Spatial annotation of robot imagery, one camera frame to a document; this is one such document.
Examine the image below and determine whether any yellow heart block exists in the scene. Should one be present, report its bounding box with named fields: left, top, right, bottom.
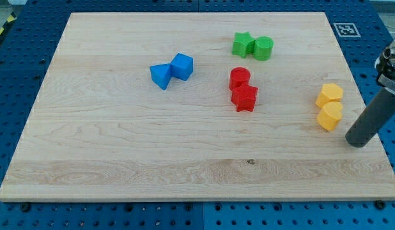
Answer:
left=316, top=102, right=343, bottom=131

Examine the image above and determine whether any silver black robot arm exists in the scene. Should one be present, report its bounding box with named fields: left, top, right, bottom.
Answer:
left=375, top=37, right=395, bottom=95

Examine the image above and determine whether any red star block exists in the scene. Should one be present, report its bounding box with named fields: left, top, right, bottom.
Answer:
left=231, top=83, right=258, bottom=112

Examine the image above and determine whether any light wooden board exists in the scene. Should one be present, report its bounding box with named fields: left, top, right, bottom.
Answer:
left=0, top=12, right=395, bottom=203

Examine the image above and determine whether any blue triangular block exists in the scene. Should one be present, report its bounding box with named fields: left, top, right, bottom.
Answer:
left=150, top=63, right=171, bottom=90

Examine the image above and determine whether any green cylinder block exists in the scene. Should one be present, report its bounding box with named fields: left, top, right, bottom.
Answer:
left=253, top=36, right=274, bottom=61

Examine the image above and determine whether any red cylinder block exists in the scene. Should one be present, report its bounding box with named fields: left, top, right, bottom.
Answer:
left=229, top=66, right=251, bottom=90

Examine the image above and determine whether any yellow hexagon block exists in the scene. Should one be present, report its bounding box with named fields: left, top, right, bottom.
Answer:
left=315, top=83, right=343, bottom=108

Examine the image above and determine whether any green star block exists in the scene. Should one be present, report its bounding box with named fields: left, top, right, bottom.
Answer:
left=232, top=32, right=255, bottom=58

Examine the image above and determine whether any white fiducial marker tag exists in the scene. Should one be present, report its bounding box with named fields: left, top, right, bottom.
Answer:
left=334, top=22, right=360, bottom=38

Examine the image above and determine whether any blue cube block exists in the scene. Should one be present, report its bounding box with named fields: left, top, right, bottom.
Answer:
left=171, top=53, right=194, bottom=81

